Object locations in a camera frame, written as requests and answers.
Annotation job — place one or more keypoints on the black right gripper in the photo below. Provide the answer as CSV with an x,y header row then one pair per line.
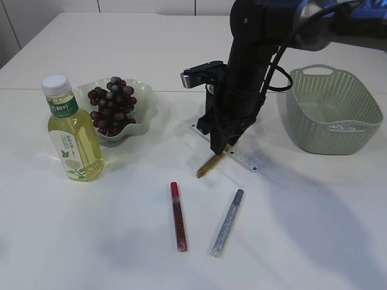
x,y
223,121

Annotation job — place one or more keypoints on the gold marker pen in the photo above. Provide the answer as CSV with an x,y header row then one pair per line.
x,y
212,162

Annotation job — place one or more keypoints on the purple artificial grape bunch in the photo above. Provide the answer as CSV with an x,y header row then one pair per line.
x,y
114,104

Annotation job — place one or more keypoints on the clear plastic sheet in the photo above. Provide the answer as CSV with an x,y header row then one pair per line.
x,y
345,127

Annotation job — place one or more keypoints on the yellow tea bottle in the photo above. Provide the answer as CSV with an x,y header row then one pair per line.
x,y
71,131

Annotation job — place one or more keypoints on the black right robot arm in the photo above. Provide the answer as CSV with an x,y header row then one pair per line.
x,y
262,31

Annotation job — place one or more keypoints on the clear plastic ruler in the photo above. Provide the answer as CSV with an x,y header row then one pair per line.
x,y
249,162

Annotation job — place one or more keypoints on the black mesh pen cup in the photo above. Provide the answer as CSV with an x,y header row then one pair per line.
x,y
210,95

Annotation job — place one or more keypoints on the silver glitter glue tube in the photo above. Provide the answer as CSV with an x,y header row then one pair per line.
x,y
227,225

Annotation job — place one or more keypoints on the red glitter glue tube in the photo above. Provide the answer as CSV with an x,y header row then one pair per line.
x,y
180,231

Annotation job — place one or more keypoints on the green woven plastic basket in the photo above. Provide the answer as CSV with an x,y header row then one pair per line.
x,y
316,101

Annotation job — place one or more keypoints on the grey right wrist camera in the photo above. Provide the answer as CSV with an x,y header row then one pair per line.
x,y
209,73

